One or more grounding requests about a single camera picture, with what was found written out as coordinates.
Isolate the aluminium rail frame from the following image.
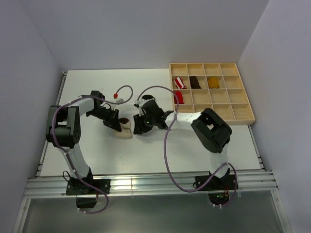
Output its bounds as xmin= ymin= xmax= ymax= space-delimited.
xmin=13 ymin=70 xmax=292 ymax=233

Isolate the beige brown striped sock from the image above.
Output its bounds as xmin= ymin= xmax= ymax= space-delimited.
xmin=114 ymin=117 xmax=133 ymax=139

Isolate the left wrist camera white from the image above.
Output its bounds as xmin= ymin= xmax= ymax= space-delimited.
xmin=113 ymin=98 xmax=124 ymax=104

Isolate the white black striped sock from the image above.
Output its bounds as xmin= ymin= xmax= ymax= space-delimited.
xmin=141 ymin=95 xmax=156 ymax=101

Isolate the mustard yellow rolled sock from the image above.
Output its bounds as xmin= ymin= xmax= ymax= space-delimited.
xmin=207 ymin=76 xmax=219 ymax=89

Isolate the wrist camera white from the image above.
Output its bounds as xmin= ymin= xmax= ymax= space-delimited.
xmin=134 ymin=100 xmax=144 ymax=109
xmin=113 ymin=98 xmax=124 ymax=104

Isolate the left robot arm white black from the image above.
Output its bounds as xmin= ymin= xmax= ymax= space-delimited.
xmin=46 ymin=91 xmax=121 ymax=194

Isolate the wooden compartment tray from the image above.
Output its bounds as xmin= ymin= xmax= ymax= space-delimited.
xmin=169 ymin=62 xmax=255 ymax=125

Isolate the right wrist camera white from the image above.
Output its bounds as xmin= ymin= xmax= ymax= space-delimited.
xmin=134 ymin=100 xmax=144 ymax=109

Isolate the dark brown rolled sock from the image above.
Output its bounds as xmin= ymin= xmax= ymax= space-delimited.
xmin=189 ymin=76 xmax=201 ymax=89

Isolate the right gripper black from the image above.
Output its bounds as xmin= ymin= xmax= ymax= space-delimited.
xmin=134 ymin=111 xmax=156 ymax=134

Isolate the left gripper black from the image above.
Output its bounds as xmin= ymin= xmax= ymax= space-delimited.
xmin=86 ymin=107 xmax=121 ymax=132

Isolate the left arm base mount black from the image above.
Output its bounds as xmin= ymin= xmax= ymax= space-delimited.
xmin=62 ymin=169 xmax=111 ymax=211

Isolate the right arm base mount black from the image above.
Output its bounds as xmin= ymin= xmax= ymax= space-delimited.
xmin=194 ymin=173 xmax=239 ymax=207

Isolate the red white striped rolled sock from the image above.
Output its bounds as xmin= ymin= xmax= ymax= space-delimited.
xmin=173 ymin=77 xmax=187 ymax=89

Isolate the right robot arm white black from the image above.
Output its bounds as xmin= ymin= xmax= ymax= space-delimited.
xmin=133 ymin=100 xmax=232 ymax=189

